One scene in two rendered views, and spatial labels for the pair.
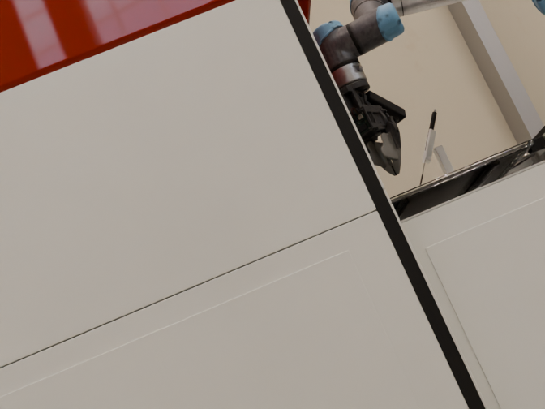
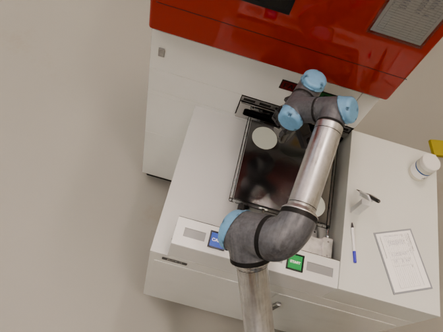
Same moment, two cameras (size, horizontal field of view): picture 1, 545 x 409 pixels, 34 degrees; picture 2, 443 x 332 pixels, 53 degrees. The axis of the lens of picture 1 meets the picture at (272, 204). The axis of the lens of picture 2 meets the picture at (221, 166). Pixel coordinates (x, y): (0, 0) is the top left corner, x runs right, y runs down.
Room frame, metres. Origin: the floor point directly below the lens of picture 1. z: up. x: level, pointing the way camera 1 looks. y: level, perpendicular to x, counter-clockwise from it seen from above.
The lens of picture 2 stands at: (1.69, -1.19, 2.29)
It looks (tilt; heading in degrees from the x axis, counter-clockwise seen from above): 61 degrees down; 88
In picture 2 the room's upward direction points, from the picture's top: 23 degrees clockwise
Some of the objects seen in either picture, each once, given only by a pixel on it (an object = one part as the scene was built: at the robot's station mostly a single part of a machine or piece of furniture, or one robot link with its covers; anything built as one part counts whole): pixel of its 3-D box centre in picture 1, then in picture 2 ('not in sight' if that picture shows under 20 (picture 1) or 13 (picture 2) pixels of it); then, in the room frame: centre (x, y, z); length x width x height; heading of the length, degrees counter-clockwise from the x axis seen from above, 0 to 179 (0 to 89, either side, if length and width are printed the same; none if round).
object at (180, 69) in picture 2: (320, 162); (256, 89); (1.75, -0.12, 1.02); 0.81 x 0.03 x 0.40; 5
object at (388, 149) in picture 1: (388, 152); (279, 134); (1.88, -0.27, 1.01); 0.06 x 0.03 x 0.09; 141
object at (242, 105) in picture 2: not in sight; (291, 124); (1.93, -0.12, 0.89); 0.44 x 0.02 x 0.10; 5
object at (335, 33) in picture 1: (336, 49); (308, 89); (1.89, -0.26, 1.28); 0.09 x 0.08 x 0.11; 77
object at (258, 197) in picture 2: (434, 198); (287, 169); (1.96, -0.33, 0.90); 0.34 x 0.34 x 0.01; 5
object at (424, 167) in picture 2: not in sight; (424, 167); (2.43, -0.18, 1.01); 0.07 x 0.07 x 0.10
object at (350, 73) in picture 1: (349, 79); not in sight; (1.89, -0.26, 1.20); 0.08 x 0.08 x 0.05
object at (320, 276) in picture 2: not in sight; (252, 257); (1.92, -0.70, 0.89); 0.55 x 0.09 x 0.14; 5
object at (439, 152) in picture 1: (434, 156); (364, 199); (2.21, -0.42, 1.03); 0.06 x 0.04 x 0.13; 95
